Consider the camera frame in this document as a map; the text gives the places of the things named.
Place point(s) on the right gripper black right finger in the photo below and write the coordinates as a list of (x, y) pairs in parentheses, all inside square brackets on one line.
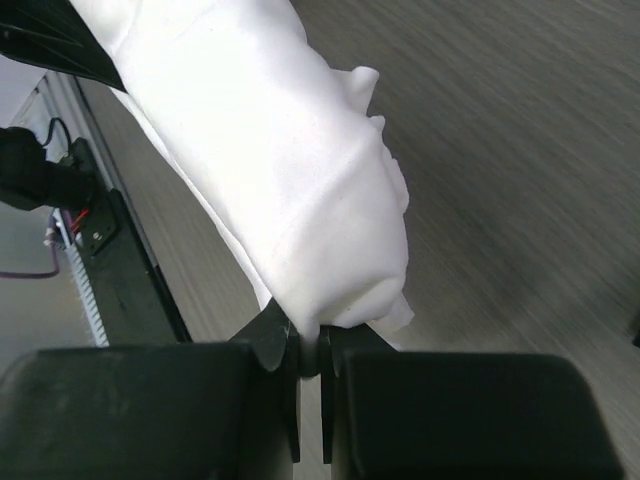
[(388, 414)]

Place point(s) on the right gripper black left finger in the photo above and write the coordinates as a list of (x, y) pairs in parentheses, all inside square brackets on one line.
[(221, 410)]

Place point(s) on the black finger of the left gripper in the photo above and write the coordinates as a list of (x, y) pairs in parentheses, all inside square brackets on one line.
[(50, 34)]

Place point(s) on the white printed t shirt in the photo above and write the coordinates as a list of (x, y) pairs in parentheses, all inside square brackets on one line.
[(275, 145)]

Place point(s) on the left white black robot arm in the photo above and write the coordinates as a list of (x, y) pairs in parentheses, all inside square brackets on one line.
[(29, 180)]

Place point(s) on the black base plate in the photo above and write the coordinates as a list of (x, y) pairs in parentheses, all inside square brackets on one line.
[(132, 301)]

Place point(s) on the white slotted cable duct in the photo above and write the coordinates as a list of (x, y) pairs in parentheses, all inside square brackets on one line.
[(82, 281)]

